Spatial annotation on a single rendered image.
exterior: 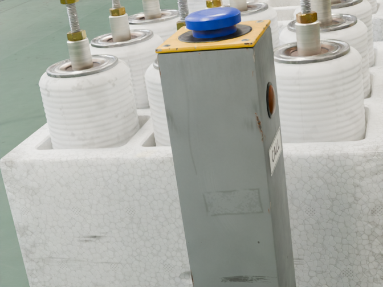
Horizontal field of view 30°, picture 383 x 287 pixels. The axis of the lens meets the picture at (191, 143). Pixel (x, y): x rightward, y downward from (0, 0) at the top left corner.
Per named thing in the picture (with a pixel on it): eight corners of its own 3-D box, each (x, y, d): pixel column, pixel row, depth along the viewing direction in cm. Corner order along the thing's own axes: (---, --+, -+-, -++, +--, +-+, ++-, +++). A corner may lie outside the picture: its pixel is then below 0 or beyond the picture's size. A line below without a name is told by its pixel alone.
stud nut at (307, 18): (308, 24, 65) (307, 15, 65) (293, 23, 67) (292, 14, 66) (320, 19, 67) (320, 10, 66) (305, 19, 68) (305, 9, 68)
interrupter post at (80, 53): (89, 72, 73) (84, 41, 72) (68, 74, 74) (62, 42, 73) (98, 66, 76) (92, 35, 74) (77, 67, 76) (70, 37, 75)
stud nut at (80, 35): (81, 41, 73) (80, 32, 72) (66, 42, 73) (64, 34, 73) (88, 36, 74) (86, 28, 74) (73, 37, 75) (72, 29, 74)
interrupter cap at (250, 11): (205, 22, 90) (204, 16, 90) (215, 9, 97) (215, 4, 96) (265, 16, 88) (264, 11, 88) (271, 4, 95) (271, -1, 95)
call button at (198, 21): (248, 31, 53) (245, 4, 52) (236, 45, 49) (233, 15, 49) (196, 35, 54) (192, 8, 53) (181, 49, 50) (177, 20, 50)
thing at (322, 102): (334, 254, 68) (321, 71, 61) (257, 229, 74) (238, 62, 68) (388, 214, 74) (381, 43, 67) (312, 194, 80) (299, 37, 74)
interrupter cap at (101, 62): (104, 78, 70) (103, 71, 70) (35, 82, 72) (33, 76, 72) (128, 57, 77) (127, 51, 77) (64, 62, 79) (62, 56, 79)
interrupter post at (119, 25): (110, 45, 85) (105, 17, 83) (116, 40, 87) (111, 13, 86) (129, 44, 84) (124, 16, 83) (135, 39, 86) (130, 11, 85)
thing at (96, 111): (140, 242, 75) (110, 77, 69) (57, 242, 78) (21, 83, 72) (164, 201, 84) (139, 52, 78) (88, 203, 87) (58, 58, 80)
